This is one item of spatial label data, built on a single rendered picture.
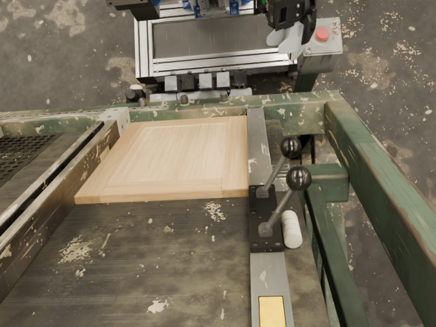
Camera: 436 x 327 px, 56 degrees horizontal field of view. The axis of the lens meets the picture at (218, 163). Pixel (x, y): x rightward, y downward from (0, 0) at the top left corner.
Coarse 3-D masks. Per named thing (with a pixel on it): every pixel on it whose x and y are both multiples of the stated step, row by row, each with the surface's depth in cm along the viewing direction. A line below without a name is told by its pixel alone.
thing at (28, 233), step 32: (96, 128) 112; (64, 160) 92; (96, 160) 100; (32, 192) 78; (64, 192) 83; (0, 224) 68; (32, 224) 70; (0, 256) 61; (32, 256) 70; (0, 288) 61
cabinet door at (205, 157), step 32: (128, 128) 125; (160, 128) 124; (192, 128) 121; (224, 128) 119; (128, 160) 103; (160, 160) 101; (192, 160) 100; (224, 160) 97; (96, 192) 88; (128, 192) 86; (160, 192) 85; (192, 192) 85; (224, 192) 84
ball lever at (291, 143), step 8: (288, 136) 70; (280, 144) 70; (288, 144) 68; (296, 144) 68; (288, 152) 69; (296, 152) 69; (280, 160) 71; (280, 168) 72; (272, 176) 72; (256, 192) 74; (264, 192) 73
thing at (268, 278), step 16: (256, 112) 122; (256, 128) 109; (256, 144) 99; (256, 160) 91; (256, 176) 83; (256, 256) 60; (272, 256) 59; (256, 272) 56; (272, 272) 56; (256, 288) 54; (272, 288) 53; (288, 288) 53; (256, 304) 51; (288, 304) 51; (256, 320) 49; (288, 320) 48
